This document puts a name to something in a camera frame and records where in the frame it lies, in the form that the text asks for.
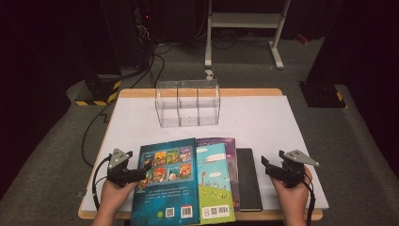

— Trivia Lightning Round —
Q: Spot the clear acrylic book rack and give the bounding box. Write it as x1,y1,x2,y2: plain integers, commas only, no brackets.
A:
154,78,221,128

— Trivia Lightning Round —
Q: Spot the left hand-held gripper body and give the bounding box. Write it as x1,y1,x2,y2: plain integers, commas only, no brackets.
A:
106,148,139,188

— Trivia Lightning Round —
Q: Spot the black notebook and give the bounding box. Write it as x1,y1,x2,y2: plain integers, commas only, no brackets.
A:
235,148,263,213

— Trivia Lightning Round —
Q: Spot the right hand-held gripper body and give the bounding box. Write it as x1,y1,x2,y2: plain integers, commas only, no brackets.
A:
276,149,320,188

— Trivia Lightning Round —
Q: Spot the person's right hand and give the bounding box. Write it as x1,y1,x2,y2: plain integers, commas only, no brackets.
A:
271,166,313,220

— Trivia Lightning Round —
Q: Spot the black yellow striped base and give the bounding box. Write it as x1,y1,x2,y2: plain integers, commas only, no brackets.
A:
298,81,348,109
74,74,122,107

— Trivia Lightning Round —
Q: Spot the person's left hand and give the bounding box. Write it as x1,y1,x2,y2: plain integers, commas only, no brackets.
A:
99,180,139,220

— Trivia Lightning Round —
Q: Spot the purple book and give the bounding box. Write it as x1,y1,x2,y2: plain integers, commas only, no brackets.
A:
196,137,241,213

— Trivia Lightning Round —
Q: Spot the black floor cable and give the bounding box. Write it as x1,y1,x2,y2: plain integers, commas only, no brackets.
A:
81,43,167,168

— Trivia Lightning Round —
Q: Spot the dark blue picture book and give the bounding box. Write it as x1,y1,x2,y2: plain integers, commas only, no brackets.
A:
130,137,201,226

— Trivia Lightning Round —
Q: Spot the white metal stand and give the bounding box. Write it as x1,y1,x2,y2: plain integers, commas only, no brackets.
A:
204,0,292,71

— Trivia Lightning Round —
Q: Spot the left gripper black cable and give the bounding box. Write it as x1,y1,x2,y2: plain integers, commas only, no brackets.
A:
91,153,113,211

